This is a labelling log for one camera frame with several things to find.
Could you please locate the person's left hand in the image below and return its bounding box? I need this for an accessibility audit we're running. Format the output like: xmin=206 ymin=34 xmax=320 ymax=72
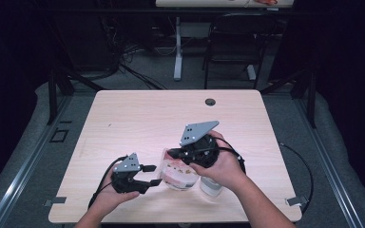
xmin=91 ymin=173 xmax=141 ymax=211

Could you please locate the white cylindrical container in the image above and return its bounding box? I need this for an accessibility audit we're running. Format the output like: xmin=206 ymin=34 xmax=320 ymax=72
xmin=199 ymin=175 xmax=224 ymax=198

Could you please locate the hand-held gripper cable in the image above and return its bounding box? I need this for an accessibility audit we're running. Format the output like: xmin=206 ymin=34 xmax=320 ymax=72
xmin=214 ymin=136 xmax=247 ymax=175
xmin=87 ymin=155 xmax=129 ymax=211

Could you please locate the aluminium floor rail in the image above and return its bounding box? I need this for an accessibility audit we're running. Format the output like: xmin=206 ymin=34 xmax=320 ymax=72
xmin=0 ymin=94 xmax=74 ymax=228
xmin=293 ymin=94 xmax=365 ymax=228

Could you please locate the long black looped cable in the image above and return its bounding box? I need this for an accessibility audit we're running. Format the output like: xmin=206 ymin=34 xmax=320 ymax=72
xmin=278 ymin=142 xmax=314 ymax=217

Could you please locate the person's right hand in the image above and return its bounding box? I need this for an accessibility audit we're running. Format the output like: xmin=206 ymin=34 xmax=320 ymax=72
xmin=189 ymin=130 xmax=249 ymax=192

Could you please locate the tangle of black cables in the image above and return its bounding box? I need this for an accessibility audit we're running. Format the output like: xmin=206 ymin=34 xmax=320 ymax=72
xmin=101 ymin=15 xmax=169 ymax=91

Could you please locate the grey metal table bracket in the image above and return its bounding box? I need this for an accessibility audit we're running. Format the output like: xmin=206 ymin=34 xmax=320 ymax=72
xmin=285 ymin=196 xmax=309 ymax=207
xmin=43 ymin=196 xmax=67 ymax=208

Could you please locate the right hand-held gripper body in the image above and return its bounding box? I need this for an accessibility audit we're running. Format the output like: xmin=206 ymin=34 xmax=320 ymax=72
xmin=180 ymin=120 xmax=221 ymax=169

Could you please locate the white-legged wooden desk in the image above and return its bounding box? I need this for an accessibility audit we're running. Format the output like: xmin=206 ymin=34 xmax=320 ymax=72
xmin=155 ymin=0 xmax=295 ymax=82

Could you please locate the black metal stand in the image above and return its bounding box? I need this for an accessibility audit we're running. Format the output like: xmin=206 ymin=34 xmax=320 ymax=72
xmin=46 ymin=63 xmax=106 ymax=126
xmin=259 ymin=67 xmax=317 ymax=129

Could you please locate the clear plastic bag red print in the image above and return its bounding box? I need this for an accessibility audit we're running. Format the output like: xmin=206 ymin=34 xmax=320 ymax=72
xmin=158 ymin=147 xmax=202 ymax=192

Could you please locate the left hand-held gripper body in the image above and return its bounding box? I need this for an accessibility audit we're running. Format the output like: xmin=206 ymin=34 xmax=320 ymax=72
xmin=110 ymin=152 xmax=151 ymax=195

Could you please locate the right hand-held gripper cable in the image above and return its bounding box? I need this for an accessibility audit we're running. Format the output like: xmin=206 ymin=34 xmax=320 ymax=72
xmin=214 ymin=136 xmax=247 ymax=175

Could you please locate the left hand-held gripper cable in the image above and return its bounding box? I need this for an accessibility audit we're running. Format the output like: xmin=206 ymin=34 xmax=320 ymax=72
xmin=87 ymin=155 xmax=129 ymax=211

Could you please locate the black folding chair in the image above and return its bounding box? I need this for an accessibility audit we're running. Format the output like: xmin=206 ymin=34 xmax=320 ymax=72
xmin=202 ymin=12 xmax=279 ymax=90

